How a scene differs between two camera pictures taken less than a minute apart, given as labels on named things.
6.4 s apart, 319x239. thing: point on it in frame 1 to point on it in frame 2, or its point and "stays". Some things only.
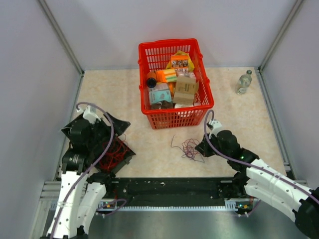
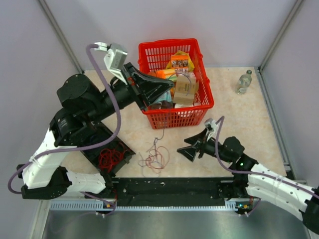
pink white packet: x=186 y=77 stays
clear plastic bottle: x=243 y=82 stays
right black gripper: x=203 y=148 to x=190 y=152
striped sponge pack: x=166 y=75 stays
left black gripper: x=119 y=125 to x=150 y=87
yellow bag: x=191 y=65 stays
